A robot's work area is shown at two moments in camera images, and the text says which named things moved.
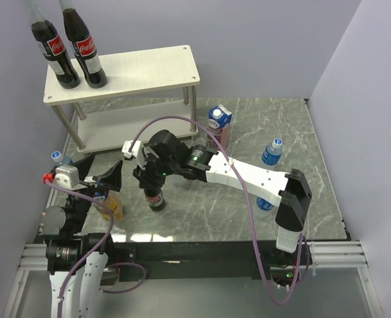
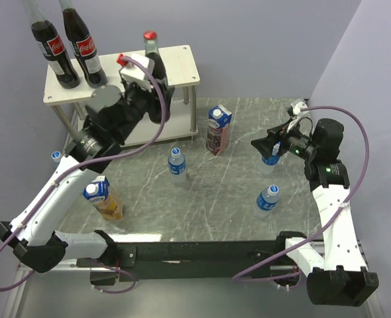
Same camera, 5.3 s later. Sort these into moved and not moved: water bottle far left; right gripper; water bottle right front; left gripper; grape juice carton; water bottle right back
Moved: right gripper; left gripper
Not moved: water bottle right front; grape juice carton; water bottle right back; water bottle far left
